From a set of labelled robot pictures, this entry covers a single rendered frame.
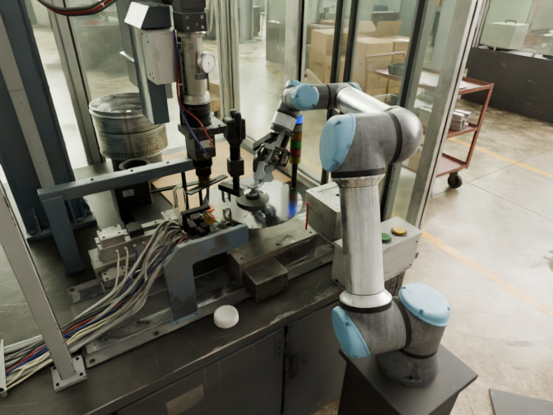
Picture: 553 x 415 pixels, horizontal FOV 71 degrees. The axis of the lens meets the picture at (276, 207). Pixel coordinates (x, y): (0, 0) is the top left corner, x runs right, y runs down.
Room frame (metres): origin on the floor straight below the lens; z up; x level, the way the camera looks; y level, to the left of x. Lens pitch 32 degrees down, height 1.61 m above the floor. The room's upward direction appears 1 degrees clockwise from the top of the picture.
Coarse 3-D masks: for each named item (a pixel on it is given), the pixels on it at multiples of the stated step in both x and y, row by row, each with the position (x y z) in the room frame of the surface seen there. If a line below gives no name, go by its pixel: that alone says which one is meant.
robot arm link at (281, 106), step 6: (288, 84) 1.25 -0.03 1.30; (294, 84) 1.24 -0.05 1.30; (288, 90) 1.30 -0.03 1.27; (282, 96) 1.23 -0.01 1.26; (282, 102) 1.22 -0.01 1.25; (276, 108) 1.24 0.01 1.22; (282, 108) 1.21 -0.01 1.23; (288, 108) 1.20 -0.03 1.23; (288, 114) 1.20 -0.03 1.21; (294, 114) 1.21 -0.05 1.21
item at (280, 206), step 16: (272, 192) 1.17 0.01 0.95; (288, 192) 1.17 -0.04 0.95; (224, 208) 1.05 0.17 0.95; (240, 208) 1.05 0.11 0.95; (256, 208) 1.06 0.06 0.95; (272, 208) 1.06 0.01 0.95; (288, 208) 1.06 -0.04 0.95; (224, 224) 0.96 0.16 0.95; (240, 224) 0.96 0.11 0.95; (256, 224) 0.97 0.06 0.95; (272, 224) 0.97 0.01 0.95
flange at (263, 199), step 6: (258, 192) 1.12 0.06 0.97; (240, 198) 1.10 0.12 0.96; (246, 198) 1.10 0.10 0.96; (252, 198) 1.09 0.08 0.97; (258, 198) 1.10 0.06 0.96; (264, 198) 1.10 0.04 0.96; (240, 204) 1.07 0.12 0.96; (246, 204) 1.06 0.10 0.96; (252, 204) 1.06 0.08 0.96; (258, 204) 1.07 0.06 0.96; (264, 204) 1.07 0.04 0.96
